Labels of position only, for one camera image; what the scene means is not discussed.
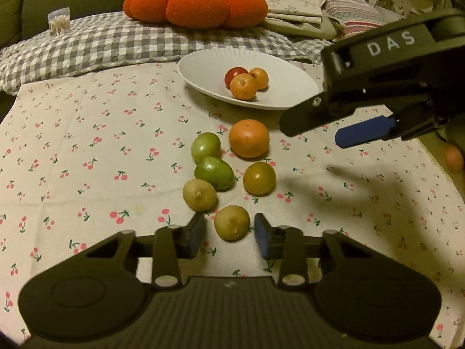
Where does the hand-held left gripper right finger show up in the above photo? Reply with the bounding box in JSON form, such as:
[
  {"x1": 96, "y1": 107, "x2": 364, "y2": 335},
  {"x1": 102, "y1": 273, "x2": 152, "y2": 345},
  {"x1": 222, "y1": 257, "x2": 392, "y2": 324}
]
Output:
[{"x1": 253, "y1": 212, "x2": 368, "y2": 289}]

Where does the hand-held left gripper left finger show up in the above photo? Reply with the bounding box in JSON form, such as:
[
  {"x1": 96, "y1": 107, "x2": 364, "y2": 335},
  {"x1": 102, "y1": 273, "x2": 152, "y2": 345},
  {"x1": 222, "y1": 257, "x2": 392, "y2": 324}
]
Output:
[{"x1": 85, "y1": 211, "x2": 207, "y2": 289}]

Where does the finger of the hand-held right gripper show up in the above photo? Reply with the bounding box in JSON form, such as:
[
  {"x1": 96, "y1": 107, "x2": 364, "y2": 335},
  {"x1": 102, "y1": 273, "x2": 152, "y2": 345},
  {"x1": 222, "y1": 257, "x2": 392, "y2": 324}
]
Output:
[
  {"x1": 334, "y1": 115, "x2": 397, "y2": 149},
  {"x1": 279, "y1": 95, "x2": 358, "y2": 138}
]

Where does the yellow-green jujube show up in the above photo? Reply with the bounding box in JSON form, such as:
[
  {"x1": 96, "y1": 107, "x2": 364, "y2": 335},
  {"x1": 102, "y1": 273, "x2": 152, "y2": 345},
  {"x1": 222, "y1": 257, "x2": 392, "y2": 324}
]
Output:
[
  {"x1": 214, "y1": 205, "x2": 251, "y2": 241},
  {"x1": 182, "y1": 179, "x2": 218, "y2": 212}
]

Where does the white ribbed plate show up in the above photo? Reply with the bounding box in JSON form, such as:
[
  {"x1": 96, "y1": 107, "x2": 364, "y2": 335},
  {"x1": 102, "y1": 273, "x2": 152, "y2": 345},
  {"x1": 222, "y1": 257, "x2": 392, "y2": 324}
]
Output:
[{"x1": 177, "y1": 48, "x2": 322, "y2": 111}]

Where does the large orange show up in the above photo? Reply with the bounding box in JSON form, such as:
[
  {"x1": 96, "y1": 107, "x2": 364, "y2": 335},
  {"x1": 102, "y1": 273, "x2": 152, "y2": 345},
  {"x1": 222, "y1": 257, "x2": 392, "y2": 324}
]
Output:
[{"x1": 228, "y1": 119, "x2": 270, "y2": 159}]

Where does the olive brown tomato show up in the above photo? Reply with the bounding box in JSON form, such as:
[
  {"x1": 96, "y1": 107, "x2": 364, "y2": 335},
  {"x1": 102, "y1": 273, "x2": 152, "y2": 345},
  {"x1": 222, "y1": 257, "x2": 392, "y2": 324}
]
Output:
[{"x1": 243, "y1": 161, "x2": 276, "y2": 196}]

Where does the small orange kumquat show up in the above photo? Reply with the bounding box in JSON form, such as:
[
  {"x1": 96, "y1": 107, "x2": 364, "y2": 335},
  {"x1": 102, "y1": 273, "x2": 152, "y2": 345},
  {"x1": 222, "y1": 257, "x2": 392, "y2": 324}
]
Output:
[
  {"x1": 249, "y1": 67, "x2": 269, "y2": 90},
  {"x1": 230, "y1": 73, "x2": 258, "y2": 101}
]

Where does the green jujube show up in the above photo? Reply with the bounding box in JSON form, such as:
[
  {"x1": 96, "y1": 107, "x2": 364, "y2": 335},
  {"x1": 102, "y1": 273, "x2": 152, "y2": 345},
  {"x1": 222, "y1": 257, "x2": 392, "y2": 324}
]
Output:
[
  {"x1": 191, "y1": 132, "x2": 222, "y2": 164},
  {"x1": 194, "y1": 156, "x2": 235, "y2": 190}
]

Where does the striped patterned pillow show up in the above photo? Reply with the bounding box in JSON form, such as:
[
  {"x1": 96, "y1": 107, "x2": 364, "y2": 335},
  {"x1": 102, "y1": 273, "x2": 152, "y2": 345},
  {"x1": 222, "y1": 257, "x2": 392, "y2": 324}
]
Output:
[{"x1": 323, "y1": 0, "x2": 390, "y2": 42}]

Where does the small red tomato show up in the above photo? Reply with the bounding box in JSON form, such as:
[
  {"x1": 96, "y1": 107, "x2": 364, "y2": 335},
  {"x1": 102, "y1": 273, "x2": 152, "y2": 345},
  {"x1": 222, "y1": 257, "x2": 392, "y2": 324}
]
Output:
[{"x1": 224, "y1": 66, "x2": 248, "y2": 89}]

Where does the pink round fruit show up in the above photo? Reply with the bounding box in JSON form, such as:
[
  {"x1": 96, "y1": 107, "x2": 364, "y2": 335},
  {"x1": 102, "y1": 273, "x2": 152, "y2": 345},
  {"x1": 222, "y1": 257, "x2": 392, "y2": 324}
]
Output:
[{"x1": 444, "y1": 143, "x2": 465, "y2": 174}]

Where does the folded floral cloth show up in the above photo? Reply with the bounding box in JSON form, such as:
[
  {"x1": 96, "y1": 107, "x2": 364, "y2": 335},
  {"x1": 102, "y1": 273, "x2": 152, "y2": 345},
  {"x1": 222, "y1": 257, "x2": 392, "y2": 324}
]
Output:
[{"x1": 251, "y1": 0, "x2": 328, "y2": 28}]

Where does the cherry print tablecloth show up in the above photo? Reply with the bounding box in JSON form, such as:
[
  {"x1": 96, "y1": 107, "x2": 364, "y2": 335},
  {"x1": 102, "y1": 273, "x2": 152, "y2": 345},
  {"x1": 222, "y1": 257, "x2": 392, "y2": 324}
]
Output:
[{"x1": 0, "y1": 60, "x2": 465, "y2": 343}]

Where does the orange pumpkin cushion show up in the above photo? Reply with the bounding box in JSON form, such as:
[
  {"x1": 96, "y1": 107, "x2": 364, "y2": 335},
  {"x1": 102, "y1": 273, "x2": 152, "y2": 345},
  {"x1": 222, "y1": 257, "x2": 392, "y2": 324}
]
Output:
[{"x1": 122, "y1": 0, "x2": 269, "y2": 30}]

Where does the grey checked pillow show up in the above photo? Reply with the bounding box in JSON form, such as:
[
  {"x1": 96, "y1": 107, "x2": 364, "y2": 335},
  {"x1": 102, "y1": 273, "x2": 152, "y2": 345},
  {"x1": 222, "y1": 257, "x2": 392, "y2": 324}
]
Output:
[{"x1": 0, "y1": 16, "x2": 333, "y2": 96}]

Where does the clear cotton swab jar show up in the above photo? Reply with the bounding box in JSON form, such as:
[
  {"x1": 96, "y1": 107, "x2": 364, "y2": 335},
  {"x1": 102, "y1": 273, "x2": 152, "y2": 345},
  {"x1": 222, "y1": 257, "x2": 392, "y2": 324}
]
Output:
[{"x1": 47, "y1": 6, "x2": 71, "y2": 37}]

